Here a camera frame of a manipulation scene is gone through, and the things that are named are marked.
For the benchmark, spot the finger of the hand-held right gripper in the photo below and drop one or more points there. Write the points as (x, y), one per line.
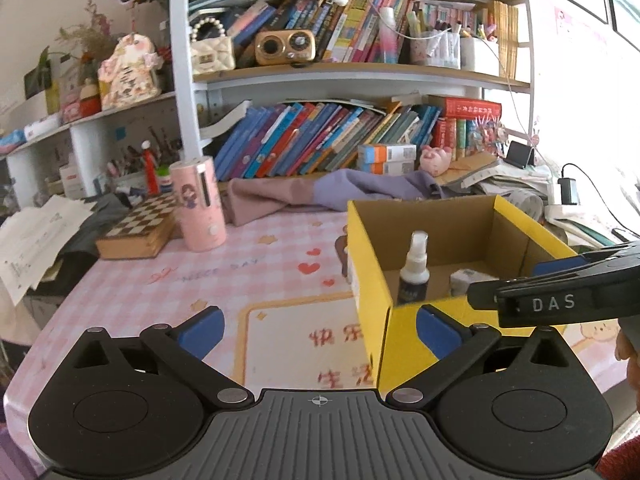
(550, 302)
(560, 266)

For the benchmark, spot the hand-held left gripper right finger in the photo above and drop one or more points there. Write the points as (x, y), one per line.
(437, 332)

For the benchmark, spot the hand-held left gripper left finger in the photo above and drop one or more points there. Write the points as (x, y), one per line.
(202, 332)

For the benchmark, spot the dark blue spray bottle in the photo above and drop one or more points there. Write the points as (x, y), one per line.
(414, 280)

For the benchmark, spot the white charger cube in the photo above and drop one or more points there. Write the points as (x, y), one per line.
(470, 282)

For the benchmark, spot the yellow cardboard box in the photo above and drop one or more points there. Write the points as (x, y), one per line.
(370, 280)

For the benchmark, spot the clear pen container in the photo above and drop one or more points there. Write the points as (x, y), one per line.
(435, 50)

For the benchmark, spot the white power strip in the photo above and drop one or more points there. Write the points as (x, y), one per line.
(552, 200)

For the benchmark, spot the pink checked printed mat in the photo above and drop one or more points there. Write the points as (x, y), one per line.
(150, 290)

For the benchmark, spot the messy stack of books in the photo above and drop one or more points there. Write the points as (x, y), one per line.
(505, 180)

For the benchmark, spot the black phone stand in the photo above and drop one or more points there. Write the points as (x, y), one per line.
(519, 155)

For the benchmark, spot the wooden chess board box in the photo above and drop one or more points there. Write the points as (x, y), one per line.
(140, 230)

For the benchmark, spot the pink cartoon humidifier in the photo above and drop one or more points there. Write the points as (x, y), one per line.
(197, 205)

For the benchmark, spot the dark grey cloth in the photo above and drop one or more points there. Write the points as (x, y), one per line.
(95, 225)

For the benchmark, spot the green and white jar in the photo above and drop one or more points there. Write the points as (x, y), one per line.
(164, 182)

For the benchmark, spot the pink pig plush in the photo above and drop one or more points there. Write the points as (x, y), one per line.
(435, 160)

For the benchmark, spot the mauve and purple cloth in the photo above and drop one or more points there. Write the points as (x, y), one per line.
(300, 192)

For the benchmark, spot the orange and white carton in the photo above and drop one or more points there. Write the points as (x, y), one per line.
(387, 152)
(390, 168)

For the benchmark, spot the red pencil-shaped toy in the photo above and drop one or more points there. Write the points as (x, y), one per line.
(150, 170)

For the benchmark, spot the red dictionary books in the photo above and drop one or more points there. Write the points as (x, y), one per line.
(467, 120)

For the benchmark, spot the person's red clothing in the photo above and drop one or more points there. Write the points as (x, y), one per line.
(622, 460)

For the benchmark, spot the pen holder with pens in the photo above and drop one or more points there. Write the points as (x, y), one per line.
(127, 160)

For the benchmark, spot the loose white paper sheets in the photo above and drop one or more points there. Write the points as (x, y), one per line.
(35, 245)

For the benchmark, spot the white box red label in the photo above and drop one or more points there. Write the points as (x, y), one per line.
(72, 180)

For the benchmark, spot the row of colourful books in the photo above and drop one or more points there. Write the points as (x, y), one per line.
(310, 140)

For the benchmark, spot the white storage box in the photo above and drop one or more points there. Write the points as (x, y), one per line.
(479, 55)

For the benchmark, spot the bamboo slip scroll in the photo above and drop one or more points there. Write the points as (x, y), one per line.
(506, 35)

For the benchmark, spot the red round jar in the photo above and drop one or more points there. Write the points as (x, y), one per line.
(90, 100)

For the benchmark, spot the plush lucky cat ornament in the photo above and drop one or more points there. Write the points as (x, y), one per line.
(130, 75)

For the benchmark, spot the cream quilted handbag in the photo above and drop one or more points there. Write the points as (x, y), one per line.
(212, 52)

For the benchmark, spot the dried flower bunch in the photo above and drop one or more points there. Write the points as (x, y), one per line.
(82, 30)

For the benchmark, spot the white shelf post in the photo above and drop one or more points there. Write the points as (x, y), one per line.
(185, 60)

